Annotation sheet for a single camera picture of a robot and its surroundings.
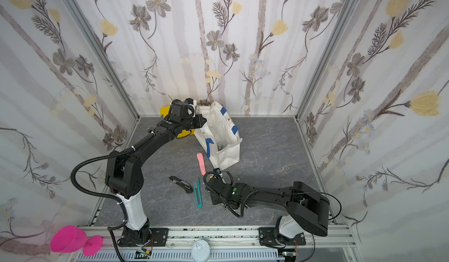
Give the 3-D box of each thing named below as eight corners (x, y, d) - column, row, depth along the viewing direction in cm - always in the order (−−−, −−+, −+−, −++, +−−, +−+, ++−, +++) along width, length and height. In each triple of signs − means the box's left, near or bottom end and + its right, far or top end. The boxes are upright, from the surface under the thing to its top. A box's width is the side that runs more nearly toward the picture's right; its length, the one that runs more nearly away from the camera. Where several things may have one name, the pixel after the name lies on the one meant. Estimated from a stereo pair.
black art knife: (169, 179, 93) (168, 178, 91) (174, 174, 95) (173, 172, 93) (190, 195, 88) (189, 193, 86) (194, 189, 90) (194, 187, 88)
